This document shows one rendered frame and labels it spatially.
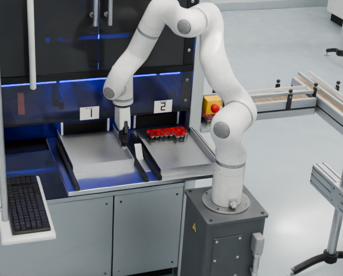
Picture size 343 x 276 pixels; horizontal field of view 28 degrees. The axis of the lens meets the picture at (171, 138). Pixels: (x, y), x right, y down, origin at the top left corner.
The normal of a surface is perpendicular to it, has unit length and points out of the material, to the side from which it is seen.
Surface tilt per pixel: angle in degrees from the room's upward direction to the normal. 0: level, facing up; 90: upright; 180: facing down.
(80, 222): 90
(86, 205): 90
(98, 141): 0
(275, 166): 0
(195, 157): 0
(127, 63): 50
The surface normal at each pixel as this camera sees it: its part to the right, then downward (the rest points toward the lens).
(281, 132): 0.06, -0.89
